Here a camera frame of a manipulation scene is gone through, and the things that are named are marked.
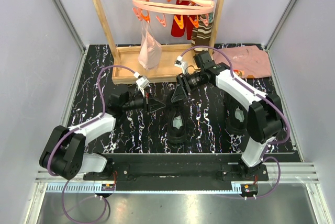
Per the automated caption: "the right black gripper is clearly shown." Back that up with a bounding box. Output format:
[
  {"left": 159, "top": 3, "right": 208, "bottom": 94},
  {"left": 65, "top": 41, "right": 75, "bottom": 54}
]
[{"left": 171, "top": 71, "right": 205, "bottom": 103}]

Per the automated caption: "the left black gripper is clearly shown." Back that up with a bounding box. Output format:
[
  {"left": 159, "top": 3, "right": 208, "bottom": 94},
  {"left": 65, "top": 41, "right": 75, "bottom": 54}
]
[{"left": 122, "top": 87, "right": 166, "bottom": 115}]

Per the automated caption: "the black shoe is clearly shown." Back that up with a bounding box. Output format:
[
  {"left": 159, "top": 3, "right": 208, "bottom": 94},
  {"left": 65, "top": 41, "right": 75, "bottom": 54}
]
[
  {"left": 165, "top": 91, "right": 186, "bottom": 144},
  {"left": 225, "top": 96, "right": 247, "bottom": 136}
]

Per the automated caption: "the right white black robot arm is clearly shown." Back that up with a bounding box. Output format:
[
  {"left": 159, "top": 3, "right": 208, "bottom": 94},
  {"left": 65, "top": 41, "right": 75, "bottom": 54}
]
[{"left": 171, "top": 51, "right": 289, "bottom": 181}]

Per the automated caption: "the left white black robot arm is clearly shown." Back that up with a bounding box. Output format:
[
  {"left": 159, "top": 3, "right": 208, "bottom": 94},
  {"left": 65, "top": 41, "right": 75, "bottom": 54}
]
[{"left": 39, "top": 92, "right": 165, "bottom": 180}]

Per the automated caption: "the black marble pattern mat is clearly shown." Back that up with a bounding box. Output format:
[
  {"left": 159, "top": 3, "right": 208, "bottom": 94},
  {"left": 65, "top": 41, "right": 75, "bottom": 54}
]
[{"left": 51, "top": 43, "right": 304, "bottom": 162}]

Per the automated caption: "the pink hanging bra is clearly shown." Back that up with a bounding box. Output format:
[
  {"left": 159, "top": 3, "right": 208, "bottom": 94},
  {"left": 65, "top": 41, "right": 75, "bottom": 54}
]
[{"left": 138, "top": 21, "right": 162, "bottom": 70}]

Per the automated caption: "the brown striped hanging sock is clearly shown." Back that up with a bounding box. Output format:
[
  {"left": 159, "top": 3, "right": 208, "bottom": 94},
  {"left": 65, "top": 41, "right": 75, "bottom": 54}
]
[{"left": 191, "top": 13, "right": 214, "bottom": 47}]

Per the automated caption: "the red hanging sock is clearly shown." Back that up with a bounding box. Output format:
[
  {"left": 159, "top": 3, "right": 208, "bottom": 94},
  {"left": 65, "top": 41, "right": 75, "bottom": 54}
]
[{"left": 171, "top": 15, "right": 195, "bottom": 40}]

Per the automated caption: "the pink folded t-shirt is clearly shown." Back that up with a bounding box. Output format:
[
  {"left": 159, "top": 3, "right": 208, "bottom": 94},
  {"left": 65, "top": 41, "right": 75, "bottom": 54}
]
[{"left": 219, "top": 46, "right": 272, "bottom": 79}]

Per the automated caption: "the pink round clip hanger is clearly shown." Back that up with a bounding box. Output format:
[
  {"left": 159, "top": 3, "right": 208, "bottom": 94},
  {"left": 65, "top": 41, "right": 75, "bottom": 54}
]
[{"left": 132, "top": 0, "right": 215, "bottom": 26}]

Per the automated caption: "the left orange connector box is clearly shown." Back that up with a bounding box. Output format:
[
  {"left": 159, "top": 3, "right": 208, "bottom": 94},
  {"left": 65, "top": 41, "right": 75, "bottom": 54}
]
[{"left": 101, "top": 183, "right": 116, "bottom": 192}]

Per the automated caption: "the orange connector box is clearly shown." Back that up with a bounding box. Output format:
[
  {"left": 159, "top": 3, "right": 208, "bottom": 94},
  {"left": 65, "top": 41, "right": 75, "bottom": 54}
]
[
  {"left": 241, "top": 184, "right": 259, "bottom": 195},
  {"left": 101, "top": 183, "right": 116, "bottom": 192}
]

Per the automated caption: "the right orange connector box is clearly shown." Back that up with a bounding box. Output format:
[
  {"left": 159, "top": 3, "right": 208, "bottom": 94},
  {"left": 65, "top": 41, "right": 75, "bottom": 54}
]
[{"left": 241, "top": 184, "right": 259, "bottom": 195}]

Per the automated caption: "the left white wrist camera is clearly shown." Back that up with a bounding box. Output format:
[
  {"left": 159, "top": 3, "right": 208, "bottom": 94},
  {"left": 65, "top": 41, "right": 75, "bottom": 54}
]
[{"left": 133, "top": 72, "right": 150, "bottom": 89}]

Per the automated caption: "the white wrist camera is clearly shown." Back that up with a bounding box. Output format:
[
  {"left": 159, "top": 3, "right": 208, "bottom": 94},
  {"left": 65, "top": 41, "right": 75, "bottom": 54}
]
[
  {"left": 174, "top": 55, "right": 188, "bottom": 74},
  {"left": 133, "top": 72, "right": 150, "bottom": 89}
]

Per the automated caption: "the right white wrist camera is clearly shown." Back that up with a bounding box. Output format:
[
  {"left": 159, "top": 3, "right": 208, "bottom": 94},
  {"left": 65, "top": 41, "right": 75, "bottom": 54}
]
[{"left": 174, "top": 55, "right": 188, "bottom": 74}]

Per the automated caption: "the wooden drying rack frame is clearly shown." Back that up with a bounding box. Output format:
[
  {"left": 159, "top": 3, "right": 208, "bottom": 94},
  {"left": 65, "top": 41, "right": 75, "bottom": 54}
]
[{"left": 93, "top": 0, "right": 224, "bottom": 84}]

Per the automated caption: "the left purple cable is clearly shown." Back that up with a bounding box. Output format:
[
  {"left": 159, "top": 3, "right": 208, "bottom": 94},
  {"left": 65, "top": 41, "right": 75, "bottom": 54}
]
[{"left": 47, "top": 65, "right": 139, "bottom": 222}]

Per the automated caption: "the purple cable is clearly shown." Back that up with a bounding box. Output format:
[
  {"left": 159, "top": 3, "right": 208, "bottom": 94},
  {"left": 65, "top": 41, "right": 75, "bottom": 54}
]
[
  {"left": 177, "top": 46, "right": 291, "bottom": 200},
  {"left": 47, "top": 65, "right": 139, "bottom": 222}
]

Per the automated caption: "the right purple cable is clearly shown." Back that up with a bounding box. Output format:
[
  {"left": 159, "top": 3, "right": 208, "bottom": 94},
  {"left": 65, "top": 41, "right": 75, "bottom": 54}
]
[{"left": 177, "top": 46, "right": 291, "bottom": 200}]

